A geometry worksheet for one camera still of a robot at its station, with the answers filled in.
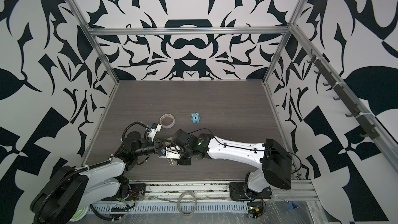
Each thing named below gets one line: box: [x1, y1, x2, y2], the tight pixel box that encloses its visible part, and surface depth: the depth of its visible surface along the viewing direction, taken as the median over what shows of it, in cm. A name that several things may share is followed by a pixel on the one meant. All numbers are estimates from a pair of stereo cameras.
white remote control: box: [165, 145, 181, 159], surface depth 65 cm
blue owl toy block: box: [191, 112, 201, 124], surface depth 101 cm
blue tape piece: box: [287, 202, 299, 210], surface depth 71 cm
